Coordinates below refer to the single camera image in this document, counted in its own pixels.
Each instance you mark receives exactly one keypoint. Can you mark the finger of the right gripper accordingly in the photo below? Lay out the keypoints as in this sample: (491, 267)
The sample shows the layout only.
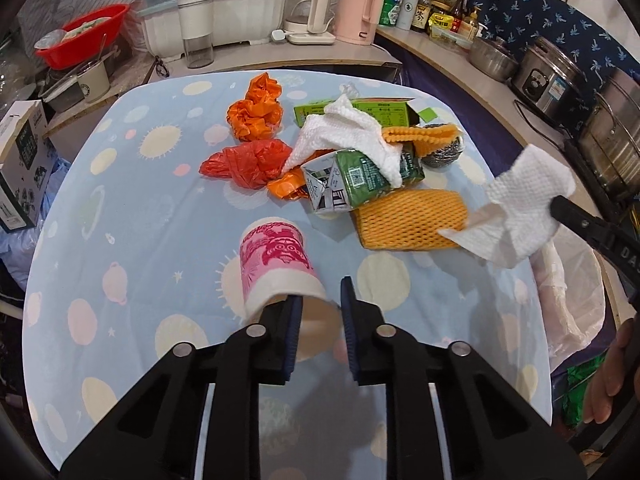
(609, 240)

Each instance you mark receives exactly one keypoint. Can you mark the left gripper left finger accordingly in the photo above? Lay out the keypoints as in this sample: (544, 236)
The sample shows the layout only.
(191, 397)

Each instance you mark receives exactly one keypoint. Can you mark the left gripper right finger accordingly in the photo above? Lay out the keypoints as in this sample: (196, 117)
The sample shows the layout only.
(449, 413)

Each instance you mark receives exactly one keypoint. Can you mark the white paper towel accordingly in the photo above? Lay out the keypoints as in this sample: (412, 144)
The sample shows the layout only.
(516, 221)
(343, 127)

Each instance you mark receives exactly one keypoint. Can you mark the orange foam fruit net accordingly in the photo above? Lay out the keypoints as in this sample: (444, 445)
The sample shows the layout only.
(410, 220)

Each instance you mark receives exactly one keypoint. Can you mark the pink printed paper cup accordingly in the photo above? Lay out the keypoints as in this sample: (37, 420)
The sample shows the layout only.
(274, 264)

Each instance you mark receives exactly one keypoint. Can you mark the green cardboard box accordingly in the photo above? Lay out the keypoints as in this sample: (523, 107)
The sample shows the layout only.
(387, 111)

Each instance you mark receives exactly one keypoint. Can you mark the green white milk carton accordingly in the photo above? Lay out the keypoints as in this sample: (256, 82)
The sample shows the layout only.
(343, 181)

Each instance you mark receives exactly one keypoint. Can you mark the red plastic bag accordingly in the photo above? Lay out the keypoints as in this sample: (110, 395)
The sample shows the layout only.
(248, 165)

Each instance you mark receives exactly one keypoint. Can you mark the orange plastic bag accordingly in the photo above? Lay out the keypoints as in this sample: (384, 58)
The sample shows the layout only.
(258, 115)

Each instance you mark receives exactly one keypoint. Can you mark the white trash bag bin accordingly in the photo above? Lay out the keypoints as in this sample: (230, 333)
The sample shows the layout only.
(571, 294)

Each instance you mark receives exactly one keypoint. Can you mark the person's right hand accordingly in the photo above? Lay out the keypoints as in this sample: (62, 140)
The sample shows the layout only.
(609, 377)

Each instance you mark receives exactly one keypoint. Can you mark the large steel steamer pot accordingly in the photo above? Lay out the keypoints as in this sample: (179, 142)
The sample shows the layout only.
(610, 140)

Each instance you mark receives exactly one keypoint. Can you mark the green plastic bag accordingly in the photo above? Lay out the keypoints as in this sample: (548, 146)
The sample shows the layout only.
(577, 380)

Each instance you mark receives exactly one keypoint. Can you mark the steel rice cooker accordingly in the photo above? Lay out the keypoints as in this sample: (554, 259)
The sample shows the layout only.
(551, 85)

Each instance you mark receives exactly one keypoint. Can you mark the steel wool scrubber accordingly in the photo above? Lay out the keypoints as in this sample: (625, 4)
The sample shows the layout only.
(446, 154)

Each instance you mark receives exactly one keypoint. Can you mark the orange corrugated foam strip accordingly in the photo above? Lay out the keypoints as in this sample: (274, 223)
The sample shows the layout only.
(425, 140)

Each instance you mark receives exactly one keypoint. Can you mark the small steel pot with lid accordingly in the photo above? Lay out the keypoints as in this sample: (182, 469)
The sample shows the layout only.
(493, 59)

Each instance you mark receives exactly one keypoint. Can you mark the blue patterned tablecloth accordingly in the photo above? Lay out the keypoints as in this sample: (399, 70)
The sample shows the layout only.
(139, 252)

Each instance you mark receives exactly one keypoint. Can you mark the white paper towel on pile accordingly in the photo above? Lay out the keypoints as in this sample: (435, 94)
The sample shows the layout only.
(343, 127)

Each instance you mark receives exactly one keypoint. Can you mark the dark soy sauce bottle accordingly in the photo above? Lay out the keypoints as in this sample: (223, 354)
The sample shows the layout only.
(420, 17)

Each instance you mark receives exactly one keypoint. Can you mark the white cardboard box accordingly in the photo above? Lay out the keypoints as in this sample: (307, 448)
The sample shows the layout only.
(27, 160)

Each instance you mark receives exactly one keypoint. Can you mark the white thermos bottle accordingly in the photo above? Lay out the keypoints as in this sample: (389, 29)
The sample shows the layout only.
(406, 13)

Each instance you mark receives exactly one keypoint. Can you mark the green tin can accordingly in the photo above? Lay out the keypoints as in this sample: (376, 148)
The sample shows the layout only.
(389, 12)

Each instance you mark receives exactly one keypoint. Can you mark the pink electric kettle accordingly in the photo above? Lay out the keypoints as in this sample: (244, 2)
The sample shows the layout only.
(356, 20)

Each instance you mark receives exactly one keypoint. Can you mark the glass electric kettle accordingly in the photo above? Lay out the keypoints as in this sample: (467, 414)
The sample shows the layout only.
(308, 22)

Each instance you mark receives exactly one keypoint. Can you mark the red plastic basin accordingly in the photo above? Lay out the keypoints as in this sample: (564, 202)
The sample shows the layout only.
(85, 37)

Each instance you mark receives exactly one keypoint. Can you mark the white dish rack with cover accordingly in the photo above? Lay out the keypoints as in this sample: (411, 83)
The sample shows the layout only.
(234, 21)

